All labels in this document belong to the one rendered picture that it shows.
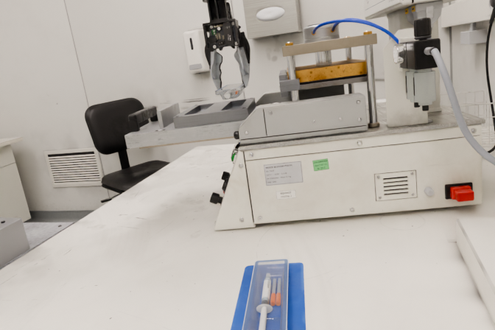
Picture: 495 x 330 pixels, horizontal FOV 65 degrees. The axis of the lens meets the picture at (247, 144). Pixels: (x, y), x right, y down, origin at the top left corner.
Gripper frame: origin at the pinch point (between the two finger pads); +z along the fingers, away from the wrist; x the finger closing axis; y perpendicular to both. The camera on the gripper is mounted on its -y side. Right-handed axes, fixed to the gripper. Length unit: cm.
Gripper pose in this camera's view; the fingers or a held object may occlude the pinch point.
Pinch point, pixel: (232, 83)
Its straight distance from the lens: 92.3
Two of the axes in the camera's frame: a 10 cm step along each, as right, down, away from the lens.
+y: -0.9, 2.3, -9.7
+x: 9.9, -1.2, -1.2
